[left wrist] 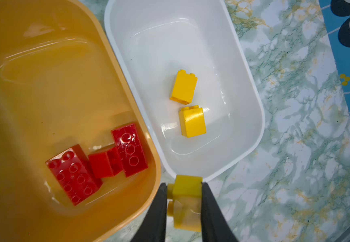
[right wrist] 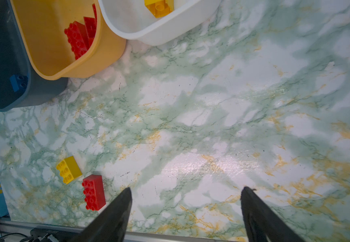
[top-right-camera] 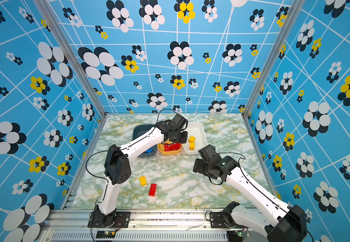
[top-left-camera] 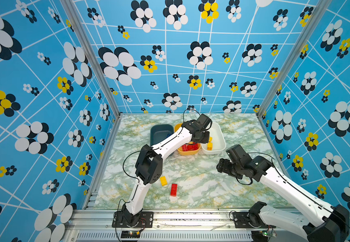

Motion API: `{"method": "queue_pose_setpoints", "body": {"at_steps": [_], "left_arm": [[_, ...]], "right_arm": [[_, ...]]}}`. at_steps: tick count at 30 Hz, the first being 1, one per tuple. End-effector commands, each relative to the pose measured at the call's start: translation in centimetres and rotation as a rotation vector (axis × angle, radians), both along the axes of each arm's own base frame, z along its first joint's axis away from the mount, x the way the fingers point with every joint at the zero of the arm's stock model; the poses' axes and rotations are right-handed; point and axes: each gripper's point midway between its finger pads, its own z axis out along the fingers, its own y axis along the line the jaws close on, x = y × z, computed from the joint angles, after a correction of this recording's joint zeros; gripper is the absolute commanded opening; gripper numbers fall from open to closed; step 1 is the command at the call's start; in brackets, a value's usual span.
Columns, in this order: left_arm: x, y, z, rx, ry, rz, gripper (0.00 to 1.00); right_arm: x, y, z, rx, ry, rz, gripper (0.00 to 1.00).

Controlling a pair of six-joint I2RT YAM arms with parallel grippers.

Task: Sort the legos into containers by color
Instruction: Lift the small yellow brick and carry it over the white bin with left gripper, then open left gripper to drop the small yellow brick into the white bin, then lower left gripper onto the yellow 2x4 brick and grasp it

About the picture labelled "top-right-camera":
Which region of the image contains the small yellow lego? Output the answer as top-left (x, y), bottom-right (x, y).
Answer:
top-left (188, 136), bottom-right (195, 143)

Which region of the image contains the white plastic bin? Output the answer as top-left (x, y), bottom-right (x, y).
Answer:
top-left (183, 122), bottom-right (208, 155)

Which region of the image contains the yellow plastic bin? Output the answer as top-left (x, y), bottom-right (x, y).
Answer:
top-left (157, 142), bottom-right (183, 155)

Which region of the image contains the dark teal plastic bin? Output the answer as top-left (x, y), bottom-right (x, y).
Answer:
top-left (132, 123), bottom-right (158, 158)

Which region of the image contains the yellow lego brick long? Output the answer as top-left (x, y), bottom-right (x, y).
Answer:
top-left (139, 176), bottom-right (147, 187)

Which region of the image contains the long red lego brick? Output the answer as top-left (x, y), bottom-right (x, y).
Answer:
top-left (148, 184), bottom-right (157, 197)

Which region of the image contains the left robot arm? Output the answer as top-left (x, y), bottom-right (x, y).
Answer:
top-left (90, 114), bottom-right (188, 227)

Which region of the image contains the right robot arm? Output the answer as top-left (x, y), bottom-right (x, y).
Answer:
top-left (193, 145), bottom-right (310, 242)

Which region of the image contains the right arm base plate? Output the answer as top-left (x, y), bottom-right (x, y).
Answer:
top-left (205, 211), bottom-right (244, 229)

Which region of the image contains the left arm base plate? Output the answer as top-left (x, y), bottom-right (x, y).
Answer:
top-left (87, 210), bottom-right (131, 228)

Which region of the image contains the aluminium front rail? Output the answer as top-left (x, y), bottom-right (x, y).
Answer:
top-left (38, 208), bottom-right (300, 242)

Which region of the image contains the right corner aluminium post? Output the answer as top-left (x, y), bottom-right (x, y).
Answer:
top-left (244, 0), bottom-right (305, 118)

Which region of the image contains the corner aluminium post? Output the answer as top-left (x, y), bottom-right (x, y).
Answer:
top-left (244, 0), bottom-right (305, 118)
top-left (34, 1), bottom-right (106, 119)

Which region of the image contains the left corner aluminium post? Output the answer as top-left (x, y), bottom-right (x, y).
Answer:
top-left (34, 1), bottom-right (106, 119)

